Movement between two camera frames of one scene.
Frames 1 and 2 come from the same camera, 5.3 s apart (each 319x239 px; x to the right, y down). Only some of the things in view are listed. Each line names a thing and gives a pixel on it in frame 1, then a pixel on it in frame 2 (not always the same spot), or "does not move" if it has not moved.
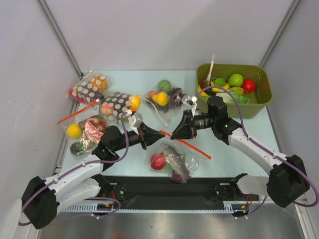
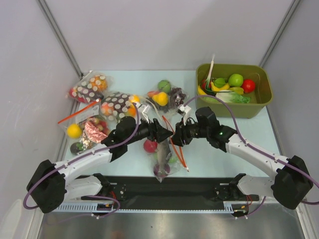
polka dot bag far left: x=91 y=87 does not move
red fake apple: x=157 y=161 → x=150 y=146
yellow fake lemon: x=74 y=131 does not move
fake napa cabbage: x=228 y=98 does not move
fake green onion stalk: x=208 y=79 does not move
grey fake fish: x=177 y=160 → x=164 y=156
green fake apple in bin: x=235 y=80 does not move
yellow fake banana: x=203 y=94 does not move
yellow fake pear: x=161 y=98 does not move
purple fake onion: x=176 y=178 → x=161 y=172
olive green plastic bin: x=260 y=98 does not move
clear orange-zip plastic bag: x=179 y=160 → x=169 y=159
